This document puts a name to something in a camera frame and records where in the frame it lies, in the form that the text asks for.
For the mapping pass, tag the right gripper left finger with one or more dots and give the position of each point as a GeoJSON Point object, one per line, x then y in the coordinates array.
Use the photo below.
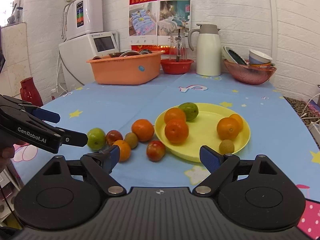
{"type": "Point", "coordinates": [97, 169]}

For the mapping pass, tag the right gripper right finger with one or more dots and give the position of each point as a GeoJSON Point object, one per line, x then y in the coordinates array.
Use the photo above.
{"type": "Point", "coordinates": [221, 168]}

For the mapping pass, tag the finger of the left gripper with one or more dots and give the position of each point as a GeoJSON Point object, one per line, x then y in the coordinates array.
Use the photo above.
{"type": "Point", "coordinates": [42, 114]}
{"type": "Point", "coordinates": [72, 138]}

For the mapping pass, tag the light green apple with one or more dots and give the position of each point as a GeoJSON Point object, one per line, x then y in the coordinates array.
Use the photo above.
{"type": "Point", "coordinates": [96, 139]}

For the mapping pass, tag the small smooth orange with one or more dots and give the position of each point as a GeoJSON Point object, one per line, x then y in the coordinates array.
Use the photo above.
{"type": "Point", "coordinates": [125, 150]}

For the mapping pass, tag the red apple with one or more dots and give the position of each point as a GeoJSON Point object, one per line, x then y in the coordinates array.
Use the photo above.
{"type": "Point", "coordinates": [155, 150]}
{"type": "Point", "coordinates": [112, 136]}

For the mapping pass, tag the brown kiwi fruit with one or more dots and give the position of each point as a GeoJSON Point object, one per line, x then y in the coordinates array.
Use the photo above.
{"type": "Point", "coordinates": [131, 139]}

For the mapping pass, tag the wrinkled mandarin orange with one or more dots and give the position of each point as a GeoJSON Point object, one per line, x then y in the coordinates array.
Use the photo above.
{"type": "Point", "coordinates": [176, 131]}

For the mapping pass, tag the person's left hand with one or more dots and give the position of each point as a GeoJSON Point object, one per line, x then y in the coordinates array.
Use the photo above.
{"type": "Point", "coordinates": [8, 151]}

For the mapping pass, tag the red vase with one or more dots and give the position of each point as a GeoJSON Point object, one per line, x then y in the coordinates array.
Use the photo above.
{"type": "Point", "coordinates": [29, 92]}

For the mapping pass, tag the large orange right side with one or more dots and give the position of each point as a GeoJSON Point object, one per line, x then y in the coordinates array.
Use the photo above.
{"type": "Point", "coordinates": [227, 129]}

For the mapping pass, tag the yellow plastic plate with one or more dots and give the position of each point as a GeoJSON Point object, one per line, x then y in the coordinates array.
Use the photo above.
{"type": "Point", "coordinates": [202, 131]}

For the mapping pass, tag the small orange right rear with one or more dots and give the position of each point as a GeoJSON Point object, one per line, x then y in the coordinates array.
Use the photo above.
{"type": "Point", "coordinates": [239, 119]}

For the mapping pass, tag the blue patterned tablecloth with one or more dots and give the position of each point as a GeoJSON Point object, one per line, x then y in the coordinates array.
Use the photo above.
{"type": "Point", "coordinates": [271, 127]}

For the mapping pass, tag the dark green guava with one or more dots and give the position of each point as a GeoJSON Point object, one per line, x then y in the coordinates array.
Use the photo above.
{"type": "Point", "coordinates": [190, 109]}

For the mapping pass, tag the white countertop appliance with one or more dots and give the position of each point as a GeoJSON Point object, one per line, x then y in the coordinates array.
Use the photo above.
{"type": "Point", "coordinates": [76, 52]}

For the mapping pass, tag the orange beside guava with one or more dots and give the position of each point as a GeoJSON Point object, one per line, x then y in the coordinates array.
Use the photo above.
{"type": "Point", "coordinates": [174, 113]}

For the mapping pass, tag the orange plastic basket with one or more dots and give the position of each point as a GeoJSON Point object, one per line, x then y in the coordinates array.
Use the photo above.
{"type": "Point", "coordinates": [126, 70]}

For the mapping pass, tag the pink glass bowl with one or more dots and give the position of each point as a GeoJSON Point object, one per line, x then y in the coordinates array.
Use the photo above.
{"type": "Point", "coordinates": [248, 74]}

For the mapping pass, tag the metal bowls in basket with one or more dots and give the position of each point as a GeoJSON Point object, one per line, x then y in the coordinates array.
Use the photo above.
{"type": "Point", "coordinates": [124, 54]}

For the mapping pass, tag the red plastic basket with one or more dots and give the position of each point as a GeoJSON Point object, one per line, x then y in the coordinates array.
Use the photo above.
{"type": "Point", "coordinates": [176, 68]}

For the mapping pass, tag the stacked ceramic bowls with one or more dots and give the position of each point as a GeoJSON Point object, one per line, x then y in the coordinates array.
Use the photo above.
{"type": "Point", "coordinates": [259, 59]}

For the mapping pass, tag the glass carafe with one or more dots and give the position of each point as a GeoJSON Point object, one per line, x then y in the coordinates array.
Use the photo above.
{"type": "Point", "coordinates": [177, 50]}

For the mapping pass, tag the white thermos jug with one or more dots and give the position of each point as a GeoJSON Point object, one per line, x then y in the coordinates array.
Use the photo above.
{"type": "Point", "coordinates": [208, 49]}

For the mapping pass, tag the bedding poster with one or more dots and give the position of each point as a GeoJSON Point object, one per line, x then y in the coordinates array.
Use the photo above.
{"type": "Point", "coordinates": [155, 23]}

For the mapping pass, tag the white wall water purifier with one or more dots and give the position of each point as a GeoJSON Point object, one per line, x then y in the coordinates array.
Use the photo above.
{"type": "Point", "coordinates": [84, 17]}

